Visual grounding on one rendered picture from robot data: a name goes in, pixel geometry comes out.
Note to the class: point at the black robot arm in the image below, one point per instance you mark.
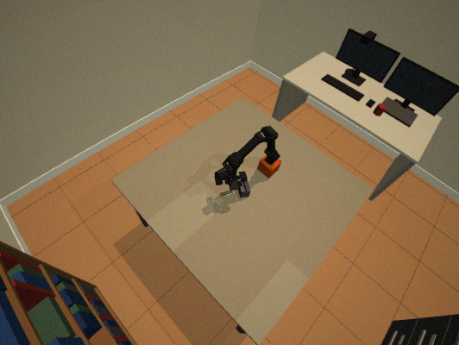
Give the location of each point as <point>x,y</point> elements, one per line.
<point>236,158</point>

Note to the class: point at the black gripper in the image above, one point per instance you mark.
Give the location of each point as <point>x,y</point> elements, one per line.
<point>242,175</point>

